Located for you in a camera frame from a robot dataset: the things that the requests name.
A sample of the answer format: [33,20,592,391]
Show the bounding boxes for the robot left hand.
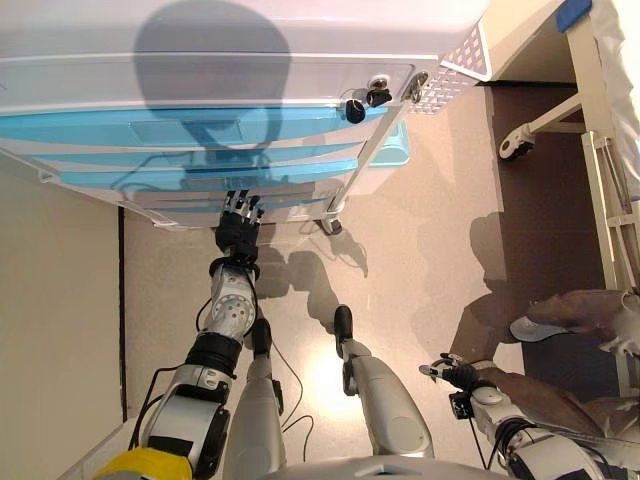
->
[214,189,267,264]

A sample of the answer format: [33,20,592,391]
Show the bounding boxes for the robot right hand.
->
[418,352,494,396]

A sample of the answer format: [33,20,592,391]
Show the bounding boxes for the large blue-fronted cart drawer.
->
[49,159,359,195]

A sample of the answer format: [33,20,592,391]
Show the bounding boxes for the robot right leg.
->
[332,303,436,460]

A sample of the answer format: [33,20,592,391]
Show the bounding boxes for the robot leg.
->
[221,317,289,480]
[332,303,436,460]

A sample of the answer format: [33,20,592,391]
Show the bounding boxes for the grey robot torso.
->
[272,454,501,480]

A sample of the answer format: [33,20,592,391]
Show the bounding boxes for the white bin with blue lid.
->
[344,118,414,197]

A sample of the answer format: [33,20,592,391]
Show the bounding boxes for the black keys in lock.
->
[343,74,394,125]

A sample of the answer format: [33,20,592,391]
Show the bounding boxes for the robot left leg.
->
[221,317,289,480]

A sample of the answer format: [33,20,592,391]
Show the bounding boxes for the white blue medical cart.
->
[0,0,494,236]

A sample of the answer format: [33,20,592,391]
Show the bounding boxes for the silver cart latch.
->
[407,70,431,104]

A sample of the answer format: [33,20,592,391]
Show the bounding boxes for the yellow tape band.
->
[93,446,195,480]

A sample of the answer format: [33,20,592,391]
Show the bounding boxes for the white perforated basket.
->
[438,24,494,116]

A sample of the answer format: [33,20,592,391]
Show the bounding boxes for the white bed linen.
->
[592,0,640,201]

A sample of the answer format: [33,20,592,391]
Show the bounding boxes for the blue bed corner bumper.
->
[553,0,594,32]

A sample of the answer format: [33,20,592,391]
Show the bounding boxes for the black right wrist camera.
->
[449,392,475,420]

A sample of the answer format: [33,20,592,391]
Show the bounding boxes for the black floor cable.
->
[269,342,316,436]

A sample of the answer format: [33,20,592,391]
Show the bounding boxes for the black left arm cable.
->
[128,367,181,451]

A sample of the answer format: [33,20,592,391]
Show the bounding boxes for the cream hospital bed frame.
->
[497,0,640,401]

